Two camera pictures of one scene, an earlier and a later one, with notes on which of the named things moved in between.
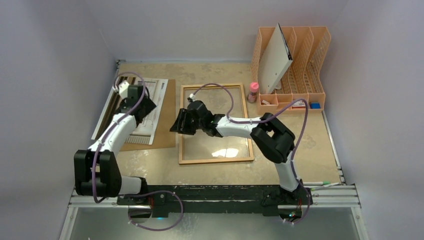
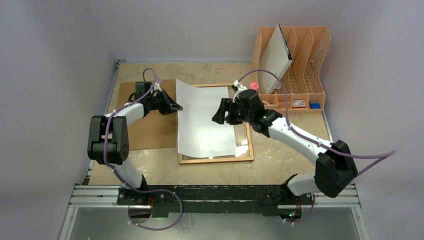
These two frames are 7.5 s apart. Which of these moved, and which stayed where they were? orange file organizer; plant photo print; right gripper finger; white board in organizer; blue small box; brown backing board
Moved: right gripper finger; plant photo print
Stayed: brown backing board; blue small box; white board in organizer; orange file organizer
